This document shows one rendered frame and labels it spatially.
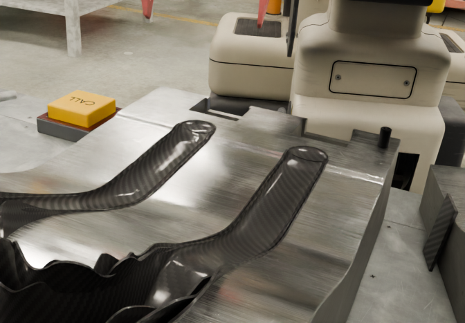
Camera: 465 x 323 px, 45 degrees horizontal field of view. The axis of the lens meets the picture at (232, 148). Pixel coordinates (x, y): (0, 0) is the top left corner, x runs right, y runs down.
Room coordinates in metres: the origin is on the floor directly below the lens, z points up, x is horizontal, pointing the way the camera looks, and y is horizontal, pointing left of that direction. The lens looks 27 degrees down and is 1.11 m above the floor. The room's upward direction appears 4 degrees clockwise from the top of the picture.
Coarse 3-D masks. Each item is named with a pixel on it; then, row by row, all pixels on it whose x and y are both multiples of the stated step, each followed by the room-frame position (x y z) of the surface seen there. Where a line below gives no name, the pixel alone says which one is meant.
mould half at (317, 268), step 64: (128, 128) 0.48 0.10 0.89; (256, 128) 0.49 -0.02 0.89; (64, 192) 0.34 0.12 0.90; (192, 192) 0.37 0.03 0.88; (320, 192) 0.38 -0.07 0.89; (384, 192) 0.43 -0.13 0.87; (64, 256) 0.22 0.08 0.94; (320, 256) 0.30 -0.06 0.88; (192, 320) 0.19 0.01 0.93; (256, 320) 0.19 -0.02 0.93; (320, 320) 0.22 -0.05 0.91
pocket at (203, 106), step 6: (198, 102) 0.54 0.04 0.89; (204, 102) 0.56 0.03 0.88; (192, 108) 0.53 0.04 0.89; (198, 108) 0.54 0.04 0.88; (204, 108) 0.56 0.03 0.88; (210, 114) 0.55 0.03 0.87; (216, 114) 0.55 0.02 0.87; (222, 114) 0.55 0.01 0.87; (228, 114) 0.55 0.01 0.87; (234, 120) 0.54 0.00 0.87
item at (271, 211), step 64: (192, 128) 0.49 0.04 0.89; (0, 192) 0.28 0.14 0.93; (128, 192) 0.38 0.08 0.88; (256, 192) 0.38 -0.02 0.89; (0, 256) 0.20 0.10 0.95; (128, 256) 0.20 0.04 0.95; (192, 256) 0.26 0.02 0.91; (256, 256) 0.28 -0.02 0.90; (0, 320) 0.20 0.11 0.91; (64, 320) 0.19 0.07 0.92; (128, 320) 0.17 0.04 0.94
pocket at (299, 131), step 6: (306, 120) 0.52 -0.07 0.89; (300, 126) 0.51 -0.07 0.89; (306, 126) 0.52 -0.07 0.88; (294, 132) 0.49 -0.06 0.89; (300, 132) 0.51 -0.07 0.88; (306, 132) 0.52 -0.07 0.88; (354, 132) 0.50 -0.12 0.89; (312, 138) 0.51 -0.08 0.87; (318, 138) 0.51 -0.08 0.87; (324, 138) 0.51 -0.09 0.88; (330, 138) 0.51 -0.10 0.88; (336, 144) 0.50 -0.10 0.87; (342, 144) 0.50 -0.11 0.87
